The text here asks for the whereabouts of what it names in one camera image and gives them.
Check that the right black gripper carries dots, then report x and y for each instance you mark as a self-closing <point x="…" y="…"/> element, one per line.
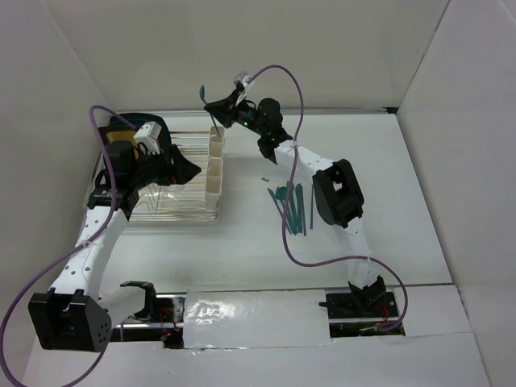
<point x="224" y="111"/>

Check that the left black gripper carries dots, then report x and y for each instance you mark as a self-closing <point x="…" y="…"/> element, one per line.
<point x="181" y="172"/>

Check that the teal chopstick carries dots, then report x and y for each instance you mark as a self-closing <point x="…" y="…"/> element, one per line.
<point x="312" y="200"/>

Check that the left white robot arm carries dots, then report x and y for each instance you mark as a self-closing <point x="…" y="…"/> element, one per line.
<point x="73" y="315"/>

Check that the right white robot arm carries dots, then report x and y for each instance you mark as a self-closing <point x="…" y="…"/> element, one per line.
<point x="337" y="194"/>

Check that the clear dish rack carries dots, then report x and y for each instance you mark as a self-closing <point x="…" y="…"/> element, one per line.
<point x="177" y="193"/>

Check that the white utensil holder near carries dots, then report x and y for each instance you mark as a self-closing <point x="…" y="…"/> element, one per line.
<point x="213" y="186"/>

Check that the white utensil holder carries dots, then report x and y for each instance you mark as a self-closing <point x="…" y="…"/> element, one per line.
<point x="216" y="143"/>
<point x="213" y="186"/>

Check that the white utensil holder far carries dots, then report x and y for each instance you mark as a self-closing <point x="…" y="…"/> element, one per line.
<point x="216" y="143"/>

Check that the dark teal plate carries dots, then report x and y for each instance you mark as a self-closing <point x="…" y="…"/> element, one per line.
<point x="138" y="119"/>

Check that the teal spoon on table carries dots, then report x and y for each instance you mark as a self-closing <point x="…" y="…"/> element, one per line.
<point x="279" y="197"/>

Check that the teal utensil pile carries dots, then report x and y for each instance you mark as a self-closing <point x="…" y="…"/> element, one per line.
<point x="297" y="206"/>

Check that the reflective tape sheet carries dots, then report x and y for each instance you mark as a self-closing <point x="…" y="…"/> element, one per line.
<point x="261" y="319"/>

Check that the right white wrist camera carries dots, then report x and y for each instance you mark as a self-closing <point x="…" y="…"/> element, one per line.
<point x="242" y="80"/>

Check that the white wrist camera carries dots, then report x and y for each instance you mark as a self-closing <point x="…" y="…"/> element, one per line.
<point x="147" y="137"/>
<point x="242" y="80"/>

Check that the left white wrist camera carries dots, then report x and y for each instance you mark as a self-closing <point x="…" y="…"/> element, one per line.
<point x="147" y="137"/>

